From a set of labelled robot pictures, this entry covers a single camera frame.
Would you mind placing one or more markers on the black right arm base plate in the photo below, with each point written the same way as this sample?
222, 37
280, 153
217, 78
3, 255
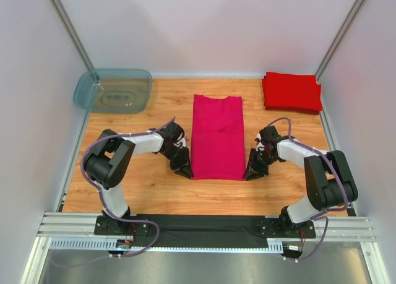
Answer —
277, 227

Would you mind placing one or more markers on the right aluminium corner post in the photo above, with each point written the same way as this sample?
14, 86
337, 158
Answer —
340, 35

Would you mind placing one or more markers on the translucent teal plastic bin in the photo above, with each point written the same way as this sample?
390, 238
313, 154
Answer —
125, 91

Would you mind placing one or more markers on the magenta t shirt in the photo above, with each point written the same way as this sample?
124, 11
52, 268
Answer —
217, 143

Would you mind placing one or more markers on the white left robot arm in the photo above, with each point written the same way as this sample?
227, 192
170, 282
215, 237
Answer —
105, 162

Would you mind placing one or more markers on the aluminium mounting rail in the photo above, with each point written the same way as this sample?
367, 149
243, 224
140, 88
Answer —
60, 224

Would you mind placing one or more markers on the white slotted cable duct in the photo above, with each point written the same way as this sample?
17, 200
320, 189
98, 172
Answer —
274, 247

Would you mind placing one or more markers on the black cloth strip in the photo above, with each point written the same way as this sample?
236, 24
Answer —
206, 231

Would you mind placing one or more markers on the aluminium corner post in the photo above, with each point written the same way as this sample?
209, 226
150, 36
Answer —
72, 33
340, 35

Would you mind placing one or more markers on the left aluminium corner post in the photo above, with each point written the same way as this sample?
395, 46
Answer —
72, 33

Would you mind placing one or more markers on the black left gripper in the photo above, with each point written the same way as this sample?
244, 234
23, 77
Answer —
178, 157

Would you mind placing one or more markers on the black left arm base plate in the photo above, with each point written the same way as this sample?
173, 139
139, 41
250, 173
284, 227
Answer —
108, 226

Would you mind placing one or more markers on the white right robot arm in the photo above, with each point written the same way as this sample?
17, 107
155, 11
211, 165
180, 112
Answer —
330, 185

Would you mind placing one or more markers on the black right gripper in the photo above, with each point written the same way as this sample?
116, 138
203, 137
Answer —
257, 159

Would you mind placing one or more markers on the folded red t shirt stack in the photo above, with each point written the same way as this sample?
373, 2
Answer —
290, 92

